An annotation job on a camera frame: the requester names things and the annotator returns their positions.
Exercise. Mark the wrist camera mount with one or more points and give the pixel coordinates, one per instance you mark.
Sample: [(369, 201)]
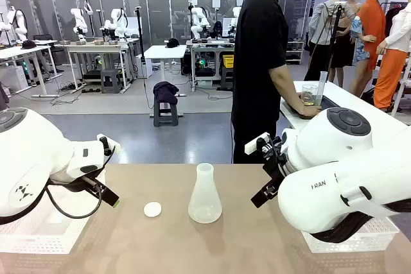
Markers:
[(253, 146), (115, 149)]

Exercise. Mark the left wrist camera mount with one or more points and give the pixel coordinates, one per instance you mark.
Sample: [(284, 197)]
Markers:
[(115, 149)]

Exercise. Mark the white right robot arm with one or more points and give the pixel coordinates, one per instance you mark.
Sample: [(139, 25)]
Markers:
[(321, 210)]

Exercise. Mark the white drawer cabinet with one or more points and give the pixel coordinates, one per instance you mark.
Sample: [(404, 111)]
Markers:
[(144, 65)]

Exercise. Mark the yellow plastic basket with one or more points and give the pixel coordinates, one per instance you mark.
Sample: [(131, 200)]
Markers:
[(228, 61)]

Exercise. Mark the black tripod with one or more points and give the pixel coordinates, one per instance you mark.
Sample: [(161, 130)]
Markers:
[(334, 30)]

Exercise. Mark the white lab robot arm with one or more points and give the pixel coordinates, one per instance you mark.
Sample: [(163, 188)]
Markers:
[(233, 23), (196, 30), (78, 17), (120, 25), (19, 20)]

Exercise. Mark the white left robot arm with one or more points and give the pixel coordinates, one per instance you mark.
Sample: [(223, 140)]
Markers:
[(32, 158)]

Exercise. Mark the black tray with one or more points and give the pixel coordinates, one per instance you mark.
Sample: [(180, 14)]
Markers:
[(329, 104)]

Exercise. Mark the mannequin in orange trousers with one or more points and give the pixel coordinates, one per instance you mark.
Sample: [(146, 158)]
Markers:
[(390, 68)]

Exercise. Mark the clear beaker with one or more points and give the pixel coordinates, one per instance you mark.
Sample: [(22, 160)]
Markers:
[(309, 91)]

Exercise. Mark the white shoe rack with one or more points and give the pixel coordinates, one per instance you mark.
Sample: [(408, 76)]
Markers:
[(295, 52)]

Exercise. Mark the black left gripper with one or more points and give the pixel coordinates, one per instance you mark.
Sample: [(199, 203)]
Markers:
[(91, 183)]

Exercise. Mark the figure in black dress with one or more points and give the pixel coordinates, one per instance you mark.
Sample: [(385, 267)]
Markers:
[(342, 52)]

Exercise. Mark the dark purple cloth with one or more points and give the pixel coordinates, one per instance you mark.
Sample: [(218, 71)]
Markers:
[(165, 92)]

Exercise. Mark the grey step stool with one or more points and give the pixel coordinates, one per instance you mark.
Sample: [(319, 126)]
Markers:
[(165, 120), (110, 78), (226, 78)]

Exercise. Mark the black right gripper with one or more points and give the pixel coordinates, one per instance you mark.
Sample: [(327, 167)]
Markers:
[(276, 174)]

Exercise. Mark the person's right forearm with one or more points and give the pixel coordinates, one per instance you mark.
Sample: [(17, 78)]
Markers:
[(285, 94)]

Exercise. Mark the small white table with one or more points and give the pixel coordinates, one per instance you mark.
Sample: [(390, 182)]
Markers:
[(165, 52)]

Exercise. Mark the person's right hand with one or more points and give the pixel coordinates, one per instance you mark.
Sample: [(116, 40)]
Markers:
[(309, 112)]

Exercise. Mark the long white desk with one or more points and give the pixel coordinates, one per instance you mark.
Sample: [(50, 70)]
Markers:
[(19, 51)]

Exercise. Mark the clear graduated cylinder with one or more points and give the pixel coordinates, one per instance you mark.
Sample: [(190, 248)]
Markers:
[(322, 88)]

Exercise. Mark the white workbench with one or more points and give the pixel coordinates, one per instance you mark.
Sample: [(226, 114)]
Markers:
[(93, 48), (208, 46)]

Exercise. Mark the person in black t-shirt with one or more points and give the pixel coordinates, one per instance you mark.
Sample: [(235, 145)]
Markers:
[(257, 62)]

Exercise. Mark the black cap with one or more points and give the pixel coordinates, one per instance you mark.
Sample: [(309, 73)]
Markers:
[(29, 44), (172, 43)]

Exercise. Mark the white round flask cap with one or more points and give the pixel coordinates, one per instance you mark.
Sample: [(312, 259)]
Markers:
[(152, 209)]

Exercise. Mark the translucent plastic conical flask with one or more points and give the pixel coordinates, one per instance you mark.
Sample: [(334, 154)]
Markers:
[(205, 210)]

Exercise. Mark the mannequin in orange coat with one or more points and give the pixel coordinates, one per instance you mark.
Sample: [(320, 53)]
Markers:
[(372, 23)]

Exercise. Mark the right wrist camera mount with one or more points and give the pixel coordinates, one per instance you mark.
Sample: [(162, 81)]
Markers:
[(253, 146)]

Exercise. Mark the black stand pole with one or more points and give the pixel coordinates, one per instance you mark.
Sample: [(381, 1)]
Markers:
[(139, 30)]

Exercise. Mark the white perforated plastic basket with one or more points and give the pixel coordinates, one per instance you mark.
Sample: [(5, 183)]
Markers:
[(353, 245), (48, 238)]

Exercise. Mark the mannequin in grey shirt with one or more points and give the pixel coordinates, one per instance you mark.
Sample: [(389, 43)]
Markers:
[(321, 23)]

